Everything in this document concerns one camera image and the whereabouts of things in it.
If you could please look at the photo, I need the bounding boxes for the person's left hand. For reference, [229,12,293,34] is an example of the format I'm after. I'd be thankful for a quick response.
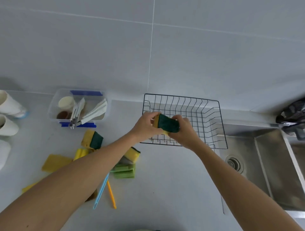
[131,111,163,144]

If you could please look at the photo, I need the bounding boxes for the person's right hand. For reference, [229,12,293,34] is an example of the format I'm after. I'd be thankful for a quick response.
[167,114,203,151]

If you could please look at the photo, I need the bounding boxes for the yellow sponge with green scourer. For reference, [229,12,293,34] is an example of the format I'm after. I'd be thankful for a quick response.
[153,113,180,136]
[122,147,141,164]
[81,129,104,150]

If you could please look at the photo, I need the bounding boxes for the person's right forearm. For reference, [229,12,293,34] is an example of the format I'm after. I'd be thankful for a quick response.
[190,140,305,231]

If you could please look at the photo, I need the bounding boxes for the person's left forearm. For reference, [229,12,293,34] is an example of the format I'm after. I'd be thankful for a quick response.
[0,130,141,231]

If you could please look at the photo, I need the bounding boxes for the light green sponge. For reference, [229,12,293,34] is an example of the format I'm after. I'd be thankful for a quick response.
[110,163,136,179]

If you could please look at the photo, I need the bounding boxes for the metal sink drain strainer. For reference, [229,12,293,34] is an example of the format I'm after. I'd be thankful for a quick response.
[225,155,244,174]

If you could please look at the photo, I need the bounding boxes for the white plastic tongs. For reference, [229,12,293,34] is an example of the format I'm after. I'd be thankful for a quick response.
[70,97,86,130]

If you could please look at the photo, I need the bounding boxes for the plain yellow sponge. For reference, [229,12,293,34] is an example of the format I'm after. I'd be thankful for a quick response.
[73,148,90,161]

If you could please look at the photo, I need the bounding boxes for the orange plastic stick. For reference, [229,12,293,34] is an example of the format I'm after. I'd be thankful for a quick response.
[106,180,117,210]

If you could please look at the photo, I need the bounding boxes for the light blue plastic stick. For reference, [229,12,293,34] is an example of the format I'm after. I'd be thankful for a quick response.
[93,172,110,210]

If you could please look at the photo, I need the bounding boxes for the cream round cup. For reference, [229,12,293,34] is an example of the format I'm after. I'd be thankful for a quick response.
[58,96,75,112]

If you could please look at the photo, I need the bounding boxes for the brown round lid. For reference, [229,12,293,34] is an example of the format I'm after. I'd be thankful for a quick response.
[56,111,72,120]

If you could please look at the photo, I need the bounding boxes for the stainless steel sink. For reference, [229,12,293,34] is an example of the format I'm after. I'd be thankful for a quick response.
[214,120,305,213]

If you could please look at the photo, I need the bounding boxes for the clear container with blue clips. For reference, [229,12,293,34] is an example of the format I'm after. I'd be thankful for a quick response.
[47,88,112,128]

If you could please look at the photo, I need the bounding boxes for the yellow cleaning cloth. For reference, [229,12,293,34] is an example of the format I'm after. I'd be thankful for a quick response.
[22,178,46,194]
[41,154,73,173]

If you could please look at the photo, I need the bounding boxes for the black faucet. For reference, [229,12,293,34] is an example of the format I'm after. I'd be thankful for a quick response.
[276,97,305,141]

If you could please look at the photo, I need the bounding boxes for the white cup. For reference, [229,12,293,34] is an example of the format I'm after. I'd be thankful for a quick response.
[0,140,11,171]
[0,114,20,137]
[0,90,28,119]

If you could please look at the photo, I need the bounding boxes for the black wire dish basket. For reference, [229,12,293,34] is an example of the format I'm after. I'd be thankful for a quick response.
[140,93,228,150]

